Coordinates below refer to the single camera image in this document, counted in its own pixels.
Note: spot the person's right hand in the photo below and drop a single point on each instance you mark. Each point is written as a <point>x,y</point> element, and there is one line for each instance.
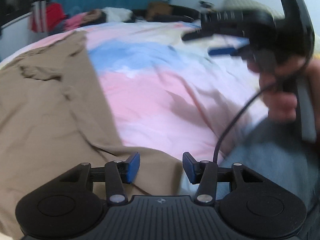
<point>280,105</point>

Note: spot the tan printed T-shirt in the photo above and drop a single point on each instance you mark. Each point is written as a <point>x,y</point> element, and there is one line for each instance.
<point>50,105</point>

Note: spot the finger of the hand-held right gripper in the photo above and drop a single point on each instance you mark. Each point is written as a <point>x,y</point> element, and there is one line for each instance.
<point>222,51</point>
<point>197,35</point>

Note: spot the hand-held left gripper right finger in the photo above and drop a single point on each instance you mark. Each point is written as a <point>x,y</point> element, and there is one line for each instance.
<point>190,167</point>

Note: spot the person's leg in jeans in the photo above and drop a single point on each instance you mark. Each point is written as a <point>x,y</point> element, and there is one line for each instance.
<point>275,170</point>

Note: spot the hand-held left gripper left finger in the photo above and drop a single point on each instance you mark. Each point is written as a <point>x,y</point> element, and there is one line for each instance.
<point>132,167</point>

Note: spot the dark window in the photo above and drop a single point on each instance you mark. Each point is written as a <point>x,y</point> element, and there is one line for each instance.
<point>10,2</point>

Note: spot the beige quilted headboard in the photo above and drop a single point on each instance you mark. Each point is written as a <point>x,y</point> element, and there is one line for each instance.
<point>240,2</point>

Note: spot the brown garment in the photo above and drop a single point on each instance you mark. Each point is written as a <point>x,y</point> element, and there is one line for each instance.
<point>91,15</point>

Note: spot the pastel tie-dye bed sheet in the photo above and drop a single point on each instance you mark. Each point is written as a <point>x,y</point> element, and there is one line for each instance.
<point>155,92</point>

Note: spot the standing garment steamer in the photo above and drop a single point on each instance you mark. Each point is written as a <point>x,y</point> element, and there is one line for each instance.
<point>37,12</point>

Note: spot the white garment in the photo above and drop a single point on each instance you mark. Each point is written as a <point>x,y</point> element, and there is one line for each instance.
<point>115,13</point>

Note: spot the pink garment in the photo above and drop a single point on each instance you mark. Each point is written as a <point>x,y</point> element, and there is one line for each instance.
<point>75,20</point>

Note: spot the red garment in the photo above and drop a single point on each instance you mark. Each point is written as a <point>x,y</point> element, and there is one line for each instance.
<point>55,12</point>

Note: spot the black sofa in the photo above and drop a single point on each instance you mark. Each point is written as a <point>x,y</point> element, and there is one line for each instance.
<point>185,11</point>

